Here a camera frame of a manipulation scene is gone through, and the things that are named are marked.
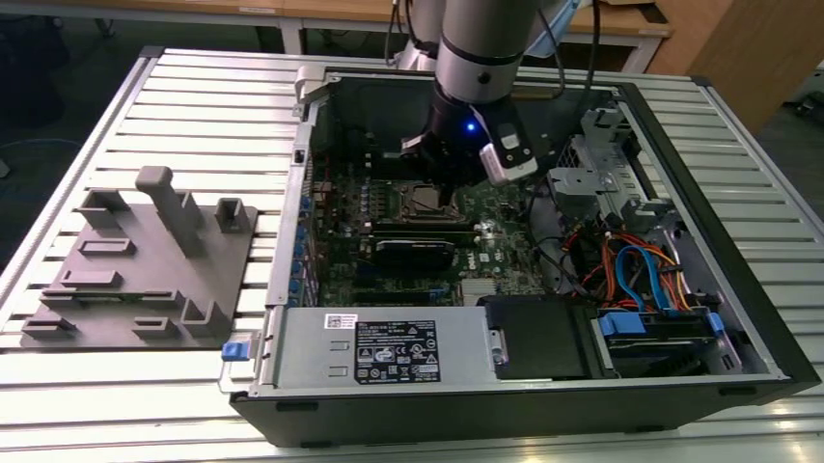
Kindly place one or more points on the silver CPU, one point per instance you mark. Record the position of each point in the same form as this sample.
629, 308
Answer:
424, 195

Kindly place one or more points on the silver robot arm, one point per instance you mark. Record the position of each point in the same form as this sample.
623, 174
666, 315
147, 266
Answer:
482, 48

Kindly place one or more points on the CPU socket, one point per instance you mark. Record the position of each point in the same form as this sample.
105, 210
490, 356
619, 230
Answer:
411, 219

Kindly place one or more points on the green motherboard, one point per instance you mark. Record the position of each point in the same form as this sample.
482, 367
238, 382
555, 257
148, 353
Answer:
509, 241

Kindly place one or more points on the black graphics card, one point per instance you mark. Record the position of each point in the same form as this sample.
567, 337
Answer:
415, 255

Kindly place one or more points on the metal drive cage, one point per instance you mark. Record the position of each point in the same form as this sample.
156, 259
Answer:
598, 159

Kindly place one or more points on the silver chipset heatsink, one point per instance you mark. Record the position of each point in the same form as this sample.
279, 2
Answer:
479, 287

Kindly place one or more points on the hard disk in blue carrier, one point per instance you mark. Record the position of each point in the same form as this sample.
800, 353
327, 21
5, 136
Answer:
621, 325

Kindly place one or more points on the silver power supply unit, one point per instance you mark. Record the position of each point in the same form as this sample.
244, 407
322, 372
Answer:
308, 357

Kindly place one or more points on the grey parts rack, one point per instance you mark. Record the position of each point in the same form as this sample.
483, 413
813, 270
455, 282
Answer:
160, 289

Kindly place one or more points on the blue case latch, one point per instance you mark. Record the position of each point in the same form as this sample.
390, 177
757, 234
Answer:
234, 351

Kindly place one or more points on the wooden cabinet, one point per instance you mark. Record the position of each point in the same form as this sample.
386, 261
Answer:
760, 48

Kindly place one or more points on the black PC case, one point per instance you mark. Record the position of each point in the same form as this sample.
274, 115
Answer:
450, 419

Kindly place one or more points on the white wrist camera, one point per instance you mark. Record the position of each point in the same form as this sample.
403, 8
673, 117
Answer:
509, 154

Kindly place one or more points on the wooden desk white frame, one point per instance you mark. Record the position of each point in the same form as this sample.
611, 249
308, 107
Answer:
618, 21
160, 6

